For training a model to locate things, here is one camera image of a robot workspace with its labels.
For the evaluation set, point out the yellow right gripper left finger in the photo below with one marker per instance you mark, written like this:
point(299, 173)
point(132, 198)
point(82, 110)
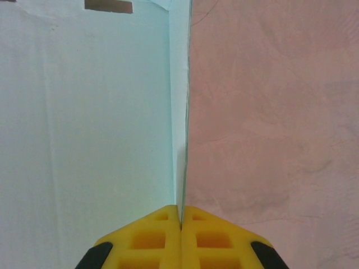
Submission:
point(146, 241)

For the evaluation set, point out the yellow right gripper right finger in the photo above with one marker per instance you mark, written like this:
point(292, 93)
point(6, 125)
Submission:
point(218, 241)

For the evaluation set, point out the mint green paper box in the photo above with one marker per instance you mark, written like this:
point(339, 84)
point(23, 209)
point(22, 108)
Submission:
point(84, 126)

